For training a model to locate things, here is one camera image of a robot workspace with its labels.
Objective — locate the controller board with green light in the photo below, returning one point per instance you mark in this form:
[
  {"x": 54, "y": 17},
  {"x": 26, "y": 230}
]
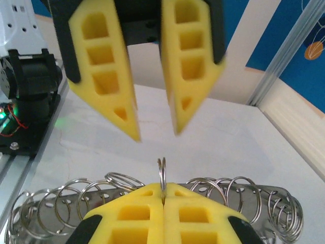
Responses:
[{"x": 3, "y": 119}]

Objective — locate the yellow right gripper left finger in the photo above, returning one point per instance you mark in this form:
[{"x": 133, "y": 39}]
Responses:
[{"x": 111, "y": 223}]

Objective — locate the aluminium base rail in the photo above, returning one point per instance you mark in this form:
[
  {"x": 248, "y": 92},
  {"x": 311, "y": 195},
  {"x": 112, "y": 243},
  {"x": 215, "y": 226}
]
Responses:
[{"x": 15, "y": 175}]

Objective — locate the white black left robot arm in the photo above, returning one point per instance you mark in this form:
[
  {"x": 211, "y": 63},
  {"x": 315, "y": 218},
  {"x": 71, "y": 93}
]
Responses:
[{"x": 28, "y": 73}]

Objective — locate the aluminium frame post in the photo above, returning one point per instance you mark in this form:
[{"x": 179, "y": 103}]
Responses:
[{"x": 287, "y": 50}]

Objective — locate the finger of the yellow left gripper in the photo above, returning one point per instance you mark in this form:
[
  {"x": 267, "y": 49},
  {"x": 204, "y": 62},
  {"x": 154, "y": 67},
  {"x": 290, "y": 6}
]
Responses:
[
  {"x": 203, "y": 76},
  {"x": 122, "y": 84}
]

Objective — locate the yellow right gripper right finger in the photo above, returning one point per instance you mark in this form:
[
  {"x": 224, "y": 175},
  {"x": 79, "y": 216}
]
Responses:
[{"x": 218, "y": 223}]

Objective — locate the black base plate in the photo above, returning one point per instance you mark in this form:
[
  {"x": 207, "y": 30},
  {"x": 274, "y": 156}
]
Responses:
[{"x": 28, "y": 142}]

